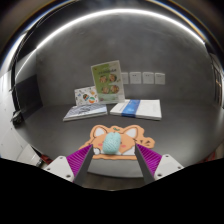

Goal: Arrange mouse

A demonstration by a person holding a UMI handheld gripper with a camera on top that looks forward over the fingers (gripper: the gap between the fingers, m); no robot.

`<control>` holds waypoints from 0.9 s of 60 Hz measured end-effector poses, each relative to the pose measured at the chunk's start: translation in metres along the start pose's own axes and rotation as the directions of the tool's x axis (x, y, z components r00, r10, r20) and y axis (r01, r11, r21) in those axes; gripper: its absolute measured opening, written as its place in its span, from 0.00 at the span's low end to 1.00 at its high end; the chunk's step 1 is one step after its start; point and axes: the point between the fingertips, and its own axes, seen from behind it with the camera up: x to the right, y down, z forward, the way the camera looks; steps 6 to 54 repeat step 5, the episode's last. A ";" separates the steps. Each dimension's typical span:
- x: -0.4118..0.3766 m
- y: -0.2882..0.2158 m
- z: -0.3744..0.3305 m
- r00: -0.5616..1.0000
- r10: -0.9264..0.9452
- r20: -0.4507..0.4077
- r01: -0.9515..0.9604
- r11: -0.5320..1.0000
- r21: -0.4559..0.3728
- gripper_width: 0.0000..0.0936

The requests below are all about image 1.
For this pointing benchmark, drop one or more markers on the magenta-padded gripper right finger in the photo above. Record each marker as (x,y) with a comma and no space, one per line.
(168,166)

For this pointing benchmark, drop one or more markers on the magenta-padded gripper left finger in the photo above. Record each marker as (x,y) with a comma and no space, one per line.
(60,166)

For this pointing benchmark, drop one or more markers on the mint green perforated computer mouse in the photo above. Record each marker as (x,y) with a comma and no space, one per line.
(111,143)

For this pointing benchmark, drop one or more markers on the orange corgi-shaped mouse pad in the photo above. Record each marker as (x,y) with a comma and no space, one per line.
(128,146)

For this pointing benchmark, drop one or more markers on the grey patterned book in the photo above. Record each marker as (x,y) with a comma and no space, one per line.
(85,111)

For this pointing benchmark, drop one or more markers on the white book with blue band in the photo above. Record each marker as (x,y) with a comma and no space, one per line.
(143,109)

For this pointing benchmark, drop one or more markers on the small white patterned card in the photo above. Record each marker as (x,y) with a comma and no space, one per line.
(86,96)

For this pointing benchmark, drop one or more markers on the black screen panel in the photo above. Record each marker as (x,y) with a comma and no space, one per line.
(29,96)

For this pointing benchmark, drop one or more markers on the green food poster stand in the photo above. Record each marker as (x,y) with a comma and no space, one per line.
(108,81)

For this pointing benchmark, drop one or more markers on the white wall socket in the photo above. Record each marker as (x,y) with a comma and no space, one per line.
(125,78)
(148,77)
(160,78)
(135,77)

